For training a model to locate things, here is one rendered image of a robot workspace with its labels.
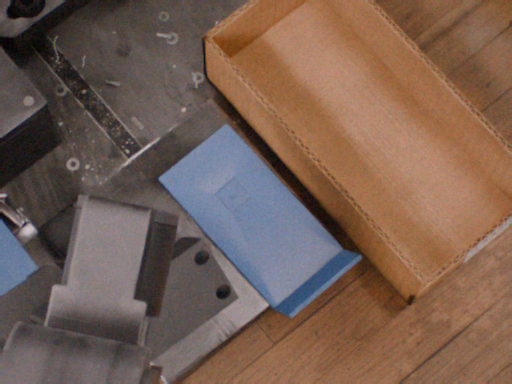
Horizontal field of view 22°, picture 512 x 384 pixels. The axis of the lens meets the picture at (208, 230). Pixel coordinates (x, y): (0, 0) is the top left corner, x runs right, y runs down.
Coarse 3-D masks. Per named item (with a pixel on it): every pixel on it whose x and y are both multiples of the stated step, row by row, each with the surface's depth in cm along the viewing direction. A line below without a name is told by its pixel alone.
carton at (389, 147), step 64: (256, 0) 100; (320, 0) 107; (256, 64) 106; (320, 64) 106; (384, 64) 105; (256, 128) 103; (320, 128) 104; (384, 128) 104; (448, 128) 103; (320, 192) 100; (384, 192) 102; (448, 192) 102; (384, 256) 97; (448, 256) 101
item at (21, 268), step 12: (0, 228) 93; (0, 240) 92; (0, 252) 92; (12, 252) 92; (0, 264) 92; (12, 264) 92; (24, 264) 92; (0, 276) 91; (12, 276) 91; (24, 276) 92; (0, 288) 91
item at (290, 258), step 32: (224, 128) 102; (192, 160) 101; (224, 160) 101; (256, 160) 101; (192, 192) 101; (256, 192) 101; (288, 192) 101; (224, 224) 100; (256, 224) 100; (288, 224) 100; (320, 224) 100; (256, 256) 99; (288, 256) 99; (320, 256) 99; (352, 256) 97; (256, 288) 98; (288, 288) 98; (320, 288) 96
